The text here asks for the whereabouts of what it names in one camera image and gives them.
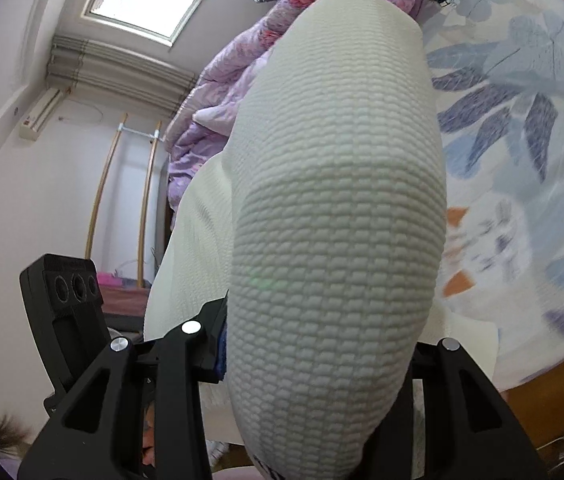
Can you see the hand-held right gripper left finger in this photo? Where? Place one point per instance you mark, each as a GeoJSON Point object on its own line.
{"type": "Point", "coordinates": [218, 360]}

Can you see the purple floral quilt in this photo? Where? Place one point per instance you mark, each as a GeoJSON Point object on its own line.
{"type": "Point", "coordinates": [242, 60]}

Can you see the striped beige curtain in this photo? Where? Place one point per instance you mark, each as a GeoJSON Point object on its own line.
{"type": "Point", "coordinates": [112, 70]}

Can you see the person's hair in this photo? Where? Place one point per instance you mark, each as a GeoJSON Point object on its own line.
{"type": "Point", "coordinates": [2, 435]}

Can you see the white rail post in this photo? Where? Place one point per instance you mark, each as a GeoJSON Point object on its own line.
{"type": "Point", "coordinates": [137, 132]}

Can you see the white jacket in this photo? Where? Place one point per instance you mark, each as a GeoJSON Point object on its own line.
{"type": "Point", "coordinates": [337, 185]}

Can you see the floral bed sheet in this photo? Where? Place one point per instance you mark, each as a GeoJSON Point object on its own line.
{"type": "Point", "coordinates": [512, 160]}

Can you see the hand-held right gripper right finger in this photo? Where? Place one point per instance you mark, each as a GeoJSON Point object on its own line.
{"type": "Point", "coordinates": [437, 360]}

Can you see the white air conditioner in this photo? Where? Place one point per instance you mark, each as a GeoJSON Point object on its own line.
{"type": "Point", "coordinates": [42, 115]}

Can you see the dark cabinet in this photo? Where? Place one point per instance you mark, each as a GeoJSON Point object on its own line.
{"type": "Point", "coordinates": [122, 305]}

